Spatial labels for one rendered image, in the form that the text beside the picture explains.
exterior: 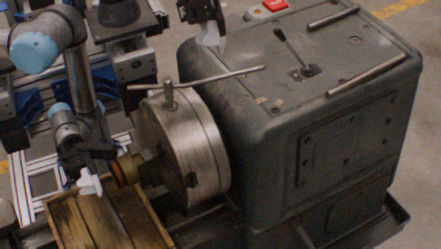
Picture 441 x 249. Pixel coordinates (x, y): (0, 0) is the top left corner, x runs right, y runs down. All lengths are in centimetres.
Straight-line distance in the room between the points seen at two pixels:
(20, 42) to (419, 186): 213
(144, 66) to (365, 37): 71
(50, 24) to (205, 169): 54
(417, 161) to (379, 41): 150
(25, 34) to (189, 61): 46
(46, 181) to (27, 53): 140
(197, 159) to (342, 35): 56
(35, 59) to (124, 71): 46
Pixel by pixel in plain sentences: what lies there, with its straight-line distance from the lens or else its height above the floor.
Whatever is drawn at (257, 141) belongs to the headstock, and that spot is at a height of 123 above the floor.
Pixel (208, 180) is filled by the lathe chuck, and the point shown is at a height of 110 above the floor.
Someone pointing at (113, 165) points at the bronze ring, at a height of 112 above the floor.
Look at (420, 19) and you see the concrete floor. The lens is 410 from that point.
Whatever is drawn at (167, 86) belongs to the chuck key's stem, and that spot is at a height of 131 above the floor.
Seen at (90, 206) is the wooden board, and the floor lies 88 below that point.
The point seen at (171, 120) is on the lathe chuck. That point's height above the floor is 123.
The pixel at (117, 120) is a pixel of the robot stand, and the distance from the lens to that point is 290.
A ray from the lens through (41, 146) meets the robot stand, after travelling 290.
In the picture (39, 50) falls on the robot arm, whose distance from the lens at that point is 138.
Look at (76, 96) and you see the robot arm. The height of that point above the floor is 111.
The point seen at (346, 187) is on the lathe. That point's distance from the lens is 168.
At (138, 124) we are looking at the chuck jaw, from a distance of 145.
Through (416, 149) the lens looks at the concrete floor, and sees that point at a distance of 306.
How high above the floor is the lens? 216
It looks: 44 degrees down
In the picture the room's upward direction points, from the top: 4 degrees counter-clockwise
